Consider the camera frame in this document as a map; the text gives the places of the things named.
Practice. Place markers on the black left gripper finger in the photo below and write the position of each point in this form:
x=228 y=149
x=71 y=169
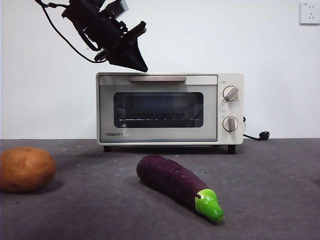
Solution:
x=130 y=57

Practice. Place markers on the white Toshiba toaster oven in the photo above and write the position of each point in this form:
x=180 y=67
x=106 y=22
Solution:
x=160 y=137

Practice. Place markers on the purple eggplant with green stem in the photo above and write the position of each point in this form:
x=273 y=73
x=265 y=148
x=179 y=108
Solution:
x=170 y=180

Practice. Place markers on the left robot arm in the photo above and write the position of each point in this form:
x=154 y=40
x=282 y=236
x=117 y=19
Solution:
x=95 y=22

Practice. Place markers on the beige oven knob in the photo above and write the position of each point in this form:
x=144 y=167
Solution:
x=230 y=93
x=230 y=124

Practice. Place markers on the brown potato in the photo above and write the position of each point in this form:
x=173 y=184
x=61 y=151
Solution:
x=25 y=170

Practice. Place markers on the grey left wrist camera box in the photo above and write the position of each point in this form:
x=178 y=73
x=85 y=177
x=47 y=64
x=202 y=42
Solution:
x=117 y=8

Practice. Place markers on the white wall socket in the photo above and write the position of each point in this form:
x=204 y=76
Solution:
x=310 y=13

